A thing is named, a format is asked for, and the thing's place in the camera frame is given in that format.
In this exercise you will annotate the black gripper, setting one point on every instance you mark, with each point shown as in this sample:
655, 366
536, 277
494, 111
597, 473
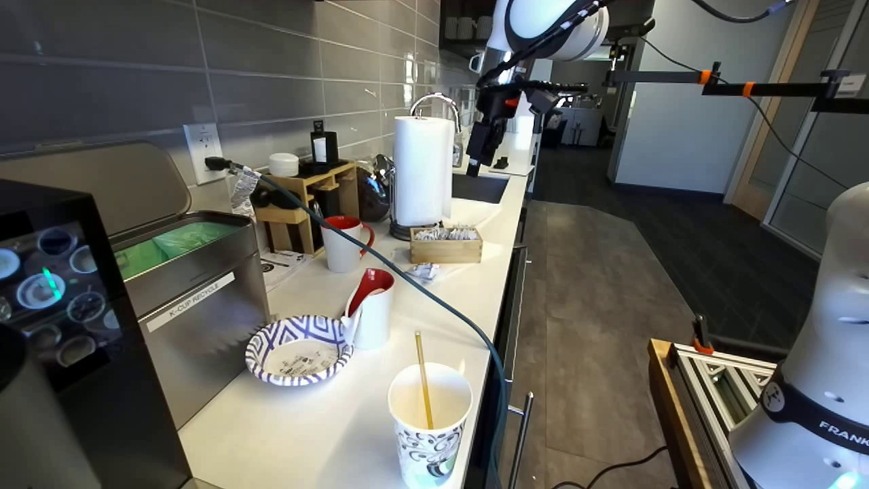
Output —
497, 103

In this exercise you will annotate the clear sauce packet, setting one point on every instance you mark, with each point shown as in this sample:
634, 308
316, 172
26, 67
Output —
421, 274

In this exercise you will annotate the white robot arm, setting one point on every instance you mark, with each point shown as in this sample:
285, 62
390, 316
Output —
811, 427

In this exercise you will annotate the blue and white plate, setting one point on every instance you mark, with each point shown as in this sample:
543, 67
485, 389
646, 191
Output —
300, 353

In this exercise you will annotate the white paper towel roll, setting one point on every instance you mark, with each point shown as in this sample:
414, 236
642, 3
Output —
421, 171

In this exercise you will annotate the wooden box of packets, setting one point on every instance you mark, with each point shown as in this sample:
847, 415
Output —
447, 245

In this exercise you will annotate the dark glass bottle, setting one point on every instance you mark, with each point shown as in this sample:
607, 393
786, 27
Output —
323, 145

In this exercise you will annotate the wooden condiment rack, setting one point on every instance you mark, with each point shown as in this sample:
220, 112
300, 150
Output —
284, 206

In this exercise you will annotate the small white jar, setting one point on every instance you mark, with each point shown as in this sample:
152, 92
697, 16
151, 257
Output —
284, 164

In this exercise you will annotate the white pitcher red interior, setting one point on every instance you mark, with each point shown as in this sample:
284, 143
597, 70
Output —
368, 310

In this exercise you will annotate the wooden stir stick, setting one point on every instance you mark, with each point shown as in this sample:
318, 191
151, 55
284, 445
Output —
424, 382

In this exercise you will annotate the patterned paper cup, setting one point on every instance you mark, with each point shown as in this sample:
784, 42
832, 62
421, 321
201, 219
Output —
428, 459

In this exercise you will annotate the black coffee machine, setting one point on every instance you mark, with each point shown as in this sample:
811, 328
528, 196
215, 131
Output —
80, 400

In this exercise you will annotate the white wall outlet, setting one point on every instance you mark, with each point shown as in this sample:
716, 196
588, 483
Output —
201, 145

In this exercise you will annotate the black camera mounting bar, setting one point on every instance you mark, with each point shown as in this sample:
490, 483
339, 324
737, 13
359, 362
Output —
822, 94

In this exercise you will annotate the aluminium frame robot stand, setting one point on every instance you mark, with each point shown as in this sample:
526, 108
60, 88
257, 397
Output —
699, 400

